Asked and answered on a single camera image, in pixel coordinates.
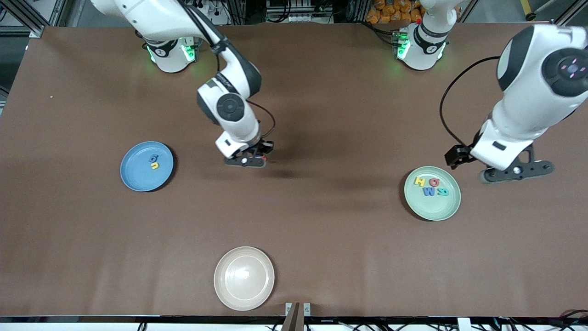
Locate pale green round plate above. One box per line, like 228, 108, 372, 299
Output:
404, 165, 461, 222

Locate blue round plate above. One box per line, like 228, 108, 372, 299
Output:
120, 141, 175, 192

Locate beige round plate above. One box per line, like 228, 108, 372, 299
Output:
214, 246, 275, 311

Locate grey rod with black foot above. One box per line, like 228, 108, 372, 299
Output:
526, 0, 554, 22

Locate white power strip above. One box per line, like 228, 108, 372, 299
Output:
198, 0, 230, 26

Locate grey equipment rack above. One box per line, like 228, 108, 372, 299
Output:
232, 0, 363, 24

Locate orange snack bags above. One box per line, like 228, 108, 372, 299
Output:
366, 0, 425, 24

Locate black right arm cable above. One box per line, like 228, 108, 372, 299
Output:
175, 0, 277, 141

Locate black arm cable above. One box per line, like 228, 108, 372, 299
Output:
175, 0, 277, 141
440, 56, 501, 148

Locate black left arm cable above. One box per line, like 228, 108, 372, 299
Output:
440, 56, 501, 148

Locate aluminium frame post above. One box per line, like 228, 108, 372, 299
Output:
0, 0, 46, 38
551, 0, 588, 28

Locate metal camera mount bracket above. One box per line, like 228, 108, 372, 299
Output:
285, 302, 312, 331

